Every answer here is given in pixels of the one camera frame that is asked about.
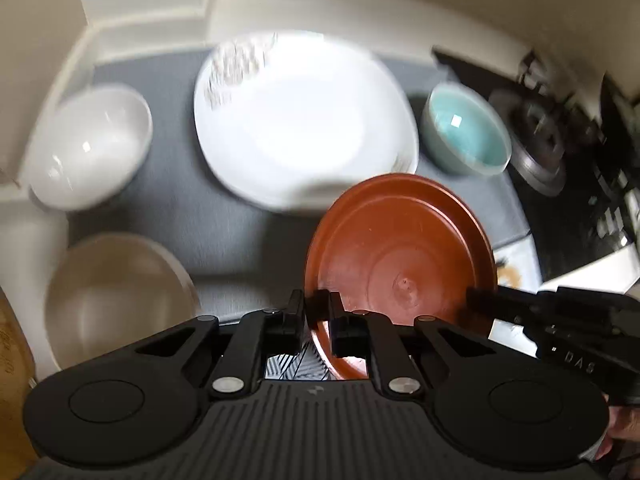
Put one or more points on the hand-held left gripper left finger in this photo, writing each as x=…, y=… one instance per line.
x=295, y=317

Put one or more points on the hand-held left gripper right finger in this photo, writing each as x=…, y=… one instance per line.
x=345, y=332

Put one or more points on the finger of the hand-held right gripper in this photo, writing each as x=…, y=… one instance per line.
x=495, y=302

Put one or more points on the brown round plate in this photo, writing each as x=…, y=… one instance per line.
x=400, y=250

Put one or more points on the teal glazed bowl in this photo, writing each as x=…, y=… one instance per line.
x=465, y=130

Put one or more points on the beige bowl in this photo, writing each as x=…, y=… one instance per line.
x=115, y=295

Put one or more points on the white square plate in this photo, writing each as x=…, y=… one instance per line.
x=300, y=130

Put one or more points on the white bowl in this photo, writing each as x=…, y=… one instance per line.
x=85, y=155

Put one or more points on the person's right hand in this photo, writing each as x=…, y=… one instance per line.
x=625, y=425

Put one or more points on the black gas stove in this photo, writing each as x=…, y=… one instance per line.
x=565, y=210

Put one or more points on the grey and white printed mat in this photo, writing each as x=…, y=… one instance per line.
x=165, y=220

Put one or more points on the wooden cutting board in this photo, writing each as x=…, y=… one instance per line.
x=12, y=370

